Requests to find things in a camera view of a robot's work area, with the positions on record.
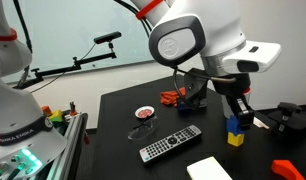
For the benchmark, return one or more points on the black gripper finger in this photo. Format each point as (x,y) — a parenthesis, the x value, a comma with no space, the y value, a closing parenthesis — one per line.
(242,111)

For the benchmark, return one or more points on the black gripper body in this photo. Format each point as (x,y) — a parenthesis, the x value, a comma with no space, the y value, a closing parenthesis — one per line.
(234,89)

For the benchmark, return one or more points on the blue block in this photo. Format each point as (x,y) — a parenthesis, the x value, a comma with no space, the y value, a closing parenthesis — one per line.
(232,125)

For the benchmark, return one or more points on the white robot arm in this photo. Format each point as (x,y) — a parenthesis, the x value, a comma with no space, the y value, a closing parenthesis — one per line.
(210,29)

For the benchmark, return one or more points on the yellow block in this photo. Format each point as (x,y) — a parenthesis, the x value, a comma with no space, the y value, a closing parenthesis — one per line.
(235,140)

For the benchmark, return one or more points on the orange curved block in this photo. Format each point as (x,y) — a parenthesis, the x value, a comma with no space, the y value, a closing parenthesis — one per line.
(286,169)

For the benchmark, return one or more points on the orange cloth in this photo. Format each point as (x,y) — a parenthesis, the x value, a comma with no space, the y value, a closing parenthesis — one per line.
(170,98)

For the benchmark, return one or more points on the white rectangular box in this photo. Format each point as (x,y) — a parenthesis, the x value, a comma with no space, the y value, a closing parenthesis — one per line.
(207,169)

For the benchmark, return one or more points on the white remote control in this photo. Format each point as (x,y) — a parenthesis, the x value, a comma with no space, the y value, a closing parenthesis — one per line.
(161,147)

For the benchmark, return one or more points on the clear safety glasses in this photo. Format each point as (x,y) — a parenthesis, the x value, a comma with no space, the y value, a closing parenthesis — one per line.
(147,127)

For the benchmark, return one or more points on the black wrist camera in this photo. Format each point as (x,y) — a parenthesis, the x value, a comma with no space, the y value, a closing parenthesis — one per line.
(195,83)

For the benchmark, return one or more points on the black clamp mount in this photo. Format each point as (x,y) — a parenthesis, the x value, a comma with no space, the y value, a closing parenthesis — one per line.
(289,121)

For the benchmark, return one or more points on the black camera on stand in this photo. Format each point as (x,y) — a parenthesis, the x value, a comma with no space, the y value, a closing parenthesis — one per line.
(107,37)

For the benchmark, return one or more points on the aluminium frame rail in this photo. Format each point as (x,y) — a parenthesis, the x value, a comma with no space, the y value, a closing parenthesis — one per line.
(65,166)

